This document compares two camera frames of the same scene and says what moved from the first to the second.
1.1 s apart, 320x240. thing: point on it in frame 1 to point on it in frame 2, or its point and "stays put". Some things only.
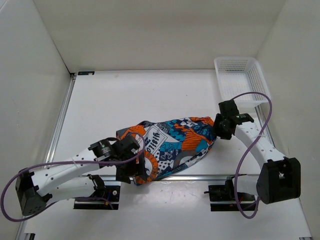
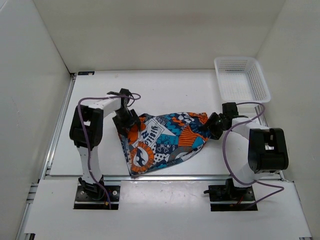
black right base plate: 222,198 stays put
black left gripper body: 130,169 to 123,119
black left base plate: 108,199 stays put
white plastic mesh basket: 237,75 stays put
